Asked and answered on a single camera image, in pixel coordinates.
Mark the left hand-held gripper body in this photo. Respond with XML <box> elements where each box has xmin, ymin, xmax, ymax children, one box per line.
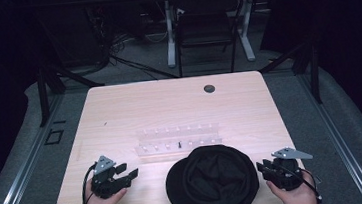
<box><xmin>88</xmin><ymin>152</ymin><xmax>134</xmax><ymax>201</ymax></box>

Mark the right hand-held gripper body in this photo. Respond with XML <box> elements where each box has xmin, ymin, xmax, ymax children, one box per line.
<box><xmin>266</xmin><ymin>145</ymin><xmax>317</xmax><ymax>194</ymax></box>

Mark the black cap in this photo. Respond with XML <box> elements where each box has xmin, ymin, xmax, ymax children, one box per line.
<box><xmin>162</xmin><ymin>140</ymin><xmax>262</xmax><ymax>204</ymax></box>

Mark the person's right hand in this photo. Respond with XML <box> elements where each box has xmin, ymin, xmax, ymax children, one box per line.
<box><xmin>265</xmin><ymin>170</ymin><xmax>319</xmax><ymax>204</ymax></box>

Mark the clear acrylic peg rack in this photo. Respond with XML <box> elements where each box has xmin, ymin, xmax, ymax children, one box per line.
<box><xmin>132</xmin><ymin>121</ymin><xmax>225</xmax><ymax>162</ymax></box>

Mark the black tape square outline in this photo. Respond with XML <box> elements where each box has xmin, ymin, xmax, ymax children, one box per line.
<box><xmin>43</xmin><ymin>127</ymin><xmax>66</xmax><ymax>146</ymax></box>

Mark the white-legged desk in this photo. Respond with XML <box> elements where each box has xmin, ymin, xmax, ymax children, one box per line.
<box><xmin>142</xmin><ymin>0</ymin><xmax>300</xmax><ymax>72</ymax></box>

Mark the black folding chair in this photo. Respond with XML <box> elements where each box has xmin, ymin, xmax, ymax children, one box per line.
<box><xmin>171</xmin><ymin>0</ymin><xmax>250</xmax><ymax>79</ymax></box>

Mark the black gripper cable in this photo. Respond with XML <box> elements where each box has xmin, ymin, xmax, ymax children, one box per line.
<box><xmin>283</xmin><ymin>160</ymin><xmax>323</xmax><ymax>204</ymax></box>
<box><xmin>74</xmin><ymin>161</ymin><xmax>102</xmax><ymax>204</ymax></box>

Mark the aluminium floor rail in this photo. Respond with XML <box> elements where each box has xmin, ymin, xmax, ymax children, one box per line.
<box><xmin>0</xmin><ymin>92</ymin><xmax>76</xmax><ymax>204</ymax></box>
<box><xmin>296</xmin><ymin>67</ymin><xmax>362</xmax><ymax>204</ymax></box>

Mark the black metal stand frame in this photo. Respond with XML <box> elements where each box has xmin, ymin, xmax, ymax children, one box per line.
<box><xmin>255</xmin><ymin>33</ymin><xmax>324</xmax><ymax>110</ymax></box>
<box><xmin>32</xmin><ymin>53</ymin><xmax>109</xmax><ymax>129</ymax></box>

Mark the bundle of floor cables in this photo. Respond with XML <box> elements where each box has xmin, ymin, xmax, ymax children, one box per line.
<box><xmin>83</xmin><ymin>0</ymin><xmax>181</xmax><ymax>88</ymax></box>

